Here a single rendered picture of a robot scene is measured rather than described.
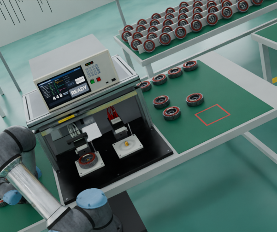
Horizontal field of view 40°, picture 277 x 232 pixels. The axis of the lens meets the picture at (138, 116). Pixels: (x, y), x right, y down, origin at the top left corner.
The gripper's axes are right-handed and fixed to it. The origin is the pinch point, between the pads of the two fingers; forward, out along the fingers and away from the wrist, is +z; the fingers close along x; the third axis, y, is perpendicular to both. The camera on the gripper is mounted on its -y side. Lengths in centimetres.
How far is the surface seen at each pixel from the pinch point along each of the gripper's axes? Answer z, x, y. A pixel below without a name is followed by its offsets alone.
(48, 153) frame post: -2.5, 9.0, -22.8
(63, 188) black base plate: 0.1, 19.8, -2.0
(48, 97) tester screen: -23, 19, -47
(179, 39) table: 93, 63, -159
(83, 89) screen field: -15, 35, -54
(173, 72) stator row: 58, 67, -103
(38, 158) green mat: 18.0, -12.6, -28.8
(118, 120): 6, 48, -42
